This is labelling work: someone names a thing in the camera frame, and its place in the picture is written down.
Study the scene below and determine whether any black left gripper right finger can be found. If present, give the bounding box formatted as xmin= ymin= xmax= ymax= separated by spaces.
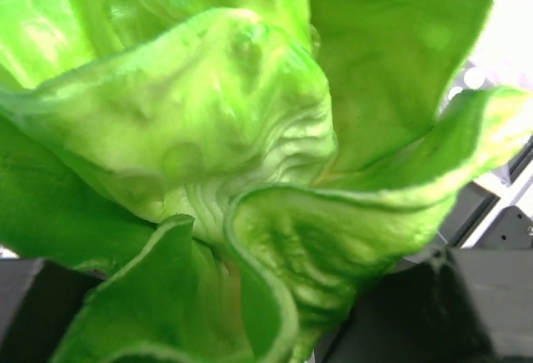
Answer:
xmin=321 ymin=249 xmax=532 ymax=362

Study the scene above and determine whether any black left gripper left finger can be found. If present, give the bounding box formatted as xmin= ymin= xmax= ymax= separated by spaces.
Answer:
xmin=1 ymin=258 xmax=103 ymax=363

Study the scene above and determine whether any green lettuce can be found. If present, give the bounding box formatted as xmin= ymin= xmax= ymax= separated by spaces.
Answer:
xmin=1 ymin=0 xmax=532 ymax=362

